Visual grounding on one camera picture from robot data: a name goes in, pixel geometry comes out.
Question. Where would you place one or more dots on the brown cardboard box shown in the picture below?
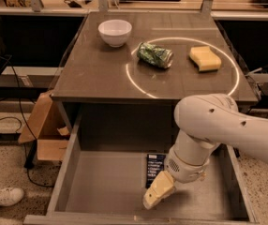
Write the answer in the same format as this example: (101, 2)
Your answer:
(46, 126)

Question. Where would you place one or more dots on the white sneaker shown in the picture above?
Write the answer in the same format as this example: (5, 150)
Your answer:
(10, 196)

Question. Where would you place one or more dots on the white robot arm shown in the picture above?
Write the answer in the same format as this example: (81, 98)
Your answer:
(205, 122)

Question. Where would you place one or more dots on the grey open drawer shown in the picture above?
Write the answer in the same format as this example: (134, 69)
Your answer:
(103, 175)

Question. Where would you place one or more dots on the crushed green soda can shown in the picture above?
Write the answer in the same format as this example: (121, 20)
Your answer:
(155, 55)

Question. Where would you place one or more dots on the dark blue rxbar wrapper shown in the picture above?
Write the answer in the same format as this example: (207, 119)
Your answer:
(154, 165)

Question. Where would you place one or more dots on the white ceramic bowl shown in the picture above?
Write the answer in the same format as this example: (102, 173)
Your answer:
(115, 32)

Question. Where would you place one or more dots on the yellow sponge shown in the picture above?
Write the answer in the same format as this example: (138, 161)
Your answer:
(204, 58)

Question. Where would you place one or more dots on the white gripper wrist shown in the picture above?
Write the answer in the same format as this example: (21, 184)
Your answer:
(184, 170)

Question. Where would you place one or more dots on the grey counter cabinet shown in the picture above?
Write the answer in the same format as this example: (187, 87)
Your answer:
(96, 72)

